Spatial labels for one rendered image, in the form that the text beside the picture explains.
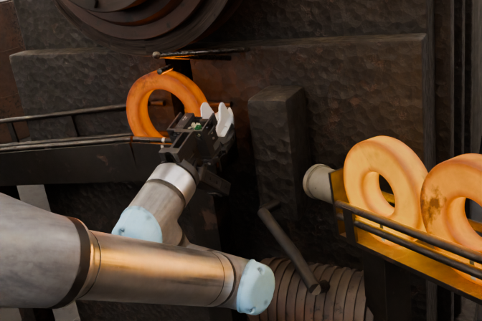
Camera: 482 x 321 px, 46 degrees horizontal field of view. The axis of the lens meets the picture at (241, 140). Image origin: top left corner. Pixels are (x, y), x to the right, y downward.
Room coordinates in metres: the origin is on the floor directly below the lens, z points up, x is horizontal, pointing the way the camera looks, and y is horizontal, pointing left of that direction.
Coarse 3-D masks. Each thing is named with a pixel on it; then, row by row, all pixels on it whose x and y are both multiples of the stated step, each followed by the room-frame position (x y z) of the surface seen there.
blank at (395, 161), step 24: (360, 144) 0.73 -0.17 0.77; (384, 144) 0.70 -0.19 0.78; (360, 168) 0.74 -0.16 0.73; (384, 168) 0.69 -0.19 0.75; (408, 168) 0.66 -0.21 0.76; (360, 192) 0.74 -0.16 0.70; (408, 192) 0.65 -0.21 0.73; (384, 216) 0.70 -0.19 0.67; (408, 216) 0.65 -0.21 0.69; (384, 240) 0.70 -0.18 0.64
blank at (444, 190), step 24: (456, 168) 0.58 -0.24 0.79; (480, 168) 0.56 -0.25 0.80; (432, 192) 0.62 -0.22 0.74; (456, 192) 0.58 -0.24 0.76; (480, 192) 0.56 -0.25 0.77; (432, 216) 0.62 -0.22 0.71; (456, 216) 0.60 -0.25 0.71; (456, 240) 0.59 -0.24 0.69; (480, 240) 0.58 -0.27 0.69; (480, 264) 0.55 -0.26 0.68
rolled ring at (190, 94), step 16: (144, 80) 1.08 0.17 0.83; (160, 80) 1.06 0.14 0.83; (176, 80) 1.04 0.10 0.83; (128, 96) 1.10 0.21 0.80; (144, 96) 1.09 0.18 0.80; (176, 96) 1.05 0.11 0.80; (192, 96) 1.03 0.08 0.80; (128, 112) 1.11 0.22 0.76; (144, 112) 1.11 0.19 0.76; (144, 128) 1.10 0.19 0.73
